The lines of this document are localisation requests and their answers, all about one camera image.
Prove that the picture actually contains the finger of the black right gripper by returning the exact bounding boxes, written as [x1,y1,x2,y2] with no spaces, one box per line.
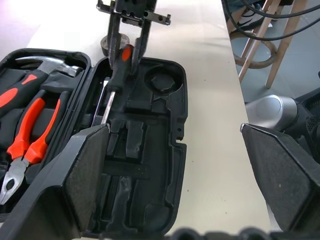
[129,18,153,76]
[107,11,123,70]

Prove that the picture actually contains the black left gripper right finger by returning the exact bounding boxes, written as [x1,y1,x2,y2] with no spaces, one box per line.
[239,122,320,240]

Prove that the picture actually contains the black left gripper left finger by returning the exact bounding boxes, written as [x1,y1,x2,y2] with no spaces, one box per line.
[0,123,111,240]

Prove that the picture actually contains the black electrical tape roll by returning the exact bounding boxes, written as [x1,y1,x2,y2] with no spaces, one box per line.
[100,33,132,57]

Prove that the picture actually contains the screwdriver with black orange handle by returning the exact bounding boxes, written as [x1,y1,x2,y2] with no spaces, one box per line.
[99,43,134,125]
[92,79,106,126]

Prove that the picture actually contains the black plastic tool case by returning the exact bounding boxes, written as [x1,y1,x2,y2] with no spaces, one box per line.
[0,48,188,240]

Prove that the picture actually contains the black and white sneaker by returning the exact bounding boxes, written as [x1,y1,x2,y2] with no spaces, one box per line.
[236,4,263,29]

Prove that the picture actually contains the wooden stool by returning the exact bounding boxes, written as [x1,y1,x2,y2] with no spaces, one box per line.
[229,0,305,89]

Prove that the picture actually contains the orange handled pliers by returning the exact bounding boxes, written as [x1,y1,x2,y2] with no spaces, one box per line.
[0,89,63,206]

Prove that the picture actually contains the claw hammer black orange handle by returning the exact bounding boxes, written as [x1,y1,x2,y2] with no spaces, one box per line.
[0,56,84,119]

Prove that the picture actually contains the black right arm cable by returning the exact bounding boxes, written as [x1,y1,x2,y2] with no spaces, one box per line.
[221,0,320,42]

